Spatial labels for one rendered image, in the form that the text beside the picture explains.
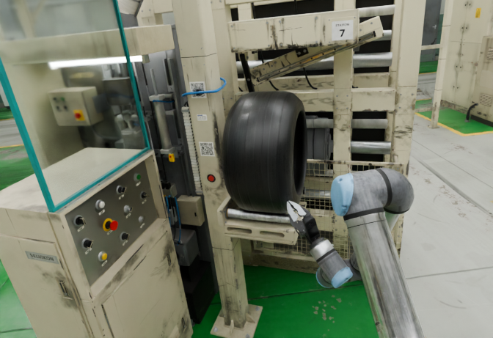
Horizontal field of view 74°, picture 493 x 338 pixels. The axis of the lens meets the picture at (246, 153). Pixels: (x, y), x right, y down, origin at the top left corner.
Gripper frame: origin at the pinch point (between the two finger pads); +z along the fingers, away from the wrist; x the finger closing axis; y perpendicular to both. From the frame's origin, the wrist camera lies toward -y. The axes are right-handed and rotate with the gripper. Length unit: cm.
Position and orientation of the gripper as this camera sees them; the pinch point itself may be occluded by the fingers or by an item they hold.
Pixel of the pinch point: (289, 203)
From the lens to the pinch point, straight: 141.5
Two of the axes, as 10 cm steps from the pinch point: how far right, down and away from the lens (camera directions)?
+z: -5.2, -7.5, 4.1
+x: 8.5, -5.1, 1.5
